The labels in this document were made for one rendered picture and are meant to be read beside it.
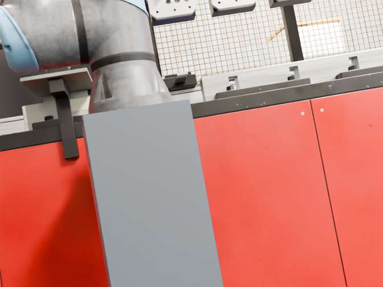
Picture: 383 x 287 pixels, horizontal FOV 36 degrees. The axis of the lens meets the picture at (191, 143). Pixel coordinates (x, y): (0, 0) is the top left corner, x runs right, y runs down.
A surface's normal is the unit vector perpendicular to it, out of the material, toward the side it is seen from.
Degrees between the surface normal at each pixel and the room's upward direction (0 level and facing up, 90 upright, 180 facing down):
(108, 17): 90
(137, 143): 90
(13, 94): 90
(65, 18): 80
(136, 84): 72
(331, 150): 90
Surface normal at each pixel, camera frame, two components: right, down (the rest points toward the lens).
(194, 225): 0.18, -0.11
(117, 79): -0.20, -0.34
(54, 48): 0.26, 0.55
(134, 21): 0.56, -0.16
